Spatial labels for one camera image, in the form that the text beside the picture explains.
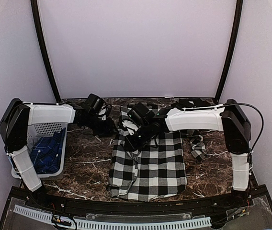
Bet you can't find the black white plaid shirt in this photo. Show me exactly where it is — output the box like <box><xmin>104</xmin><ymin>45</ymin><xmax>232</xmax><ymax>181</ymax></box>
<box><xmin>107</xmin><ymin>104</ymin><xmax>206</xmax><ymax>202</ymax></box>

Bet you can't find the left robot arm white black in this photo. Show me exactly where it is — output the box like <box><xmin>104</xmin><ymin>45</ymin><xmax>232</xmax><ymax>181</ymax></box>
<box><xmin>0</xmin><ymin>94</ymin><xmax>115</xmax><ymax>209</ymax></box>

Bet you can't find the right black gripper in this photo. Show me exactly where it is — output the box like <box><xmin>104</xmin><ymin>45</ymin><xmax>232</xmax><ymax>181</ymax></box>
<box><xmin>124</xmin><ymin>122</ymin><xmax>153</xmax><ymax>151</ymax></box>

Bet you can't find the right black frame post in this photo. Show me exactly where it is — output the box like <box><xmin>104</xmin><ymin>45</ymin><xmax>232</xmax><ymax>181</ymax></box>
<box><xmin>214</xmin><ymin>0</ymin><xmax>243</xmax><ymax>103</ymax></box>

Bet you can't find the folded black shirt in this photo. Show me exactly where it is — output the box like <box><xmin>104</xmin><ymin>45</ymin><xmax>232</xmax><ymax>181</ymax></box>
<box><xmin>170</xmin><ymin>98</ymin><xmax>215</xmax><ymax>112</ymax></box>

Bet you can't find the black frame post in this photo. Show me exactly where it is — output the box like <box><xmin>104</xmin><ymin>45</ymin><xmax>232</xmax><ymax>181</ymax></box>
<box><xmin>30</xmin><ymin>0</ymin><xmax>61</xmax><ymax>103</ymax></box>
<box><xmin>214</xmin><ymin>0</ymin><xmax>243</xmax><ymax>103</ymax></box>

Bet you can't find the left black frame post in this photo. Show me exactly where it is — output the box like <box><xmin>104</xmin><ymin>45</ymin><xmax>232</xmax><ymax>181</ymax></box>
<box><xmin>30</xmin><ymin>0</ymin><xmax>61</xmax><ymax>103</ymax></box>

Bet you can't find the grey plastic laundry basket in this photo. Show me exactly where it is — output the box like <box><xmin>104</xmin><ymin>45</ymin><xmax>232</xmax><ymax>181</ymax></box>
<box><xmin>11</xmin><ymin>123</ymin><xmax>68</xmax><ymax>180</ymax></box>

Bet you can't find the black front rail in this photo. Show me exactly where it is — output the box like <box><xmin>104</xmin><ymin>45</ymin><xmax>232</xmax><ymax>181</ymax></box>
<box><xmin>9</xmin><ymin>184</ymin><xmax>268</xmax><ymax>218</ymax></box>

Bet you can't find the blue plaid shirt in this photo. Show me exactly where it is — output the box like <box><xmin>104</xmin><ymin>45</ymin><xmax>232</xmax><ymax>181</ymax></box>
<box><xmin>30</xmin><ymin>128</ymin><xmax>66</xmax><ymax>174</ymax></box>

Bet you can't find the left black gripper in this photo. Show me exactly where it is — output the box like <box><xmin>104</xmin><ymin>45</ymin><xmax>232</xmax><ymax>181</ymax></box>
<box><xmin>82</xmin><ymin>113</ymin><xmax>119</xmax><ymax>137</ymax></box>

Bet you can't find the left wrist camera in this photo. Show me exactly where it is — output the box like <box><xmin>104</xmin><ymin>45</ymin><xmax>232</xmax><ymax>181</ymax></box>
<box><xmin>98</xmin><ymin>104</ymin><xmax>112</xmax><ymax>121</ymax></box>

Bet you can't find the grey slotted cable duct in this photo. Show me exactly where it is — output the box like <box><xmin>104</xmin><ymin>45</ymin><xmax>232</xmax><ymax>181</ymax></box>
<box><xmin>13</xmin><ymin>205</ymin><xmax>211</xmax><ymax>230</ymax></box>

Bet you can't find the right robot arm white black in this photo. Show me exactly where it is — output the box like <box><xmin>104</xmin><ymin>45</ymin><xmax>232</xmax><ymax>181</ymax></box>
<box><xmin>124</xmin><ymin>99</ymin><xmax>256</xmax><ymax>208</ymax></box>

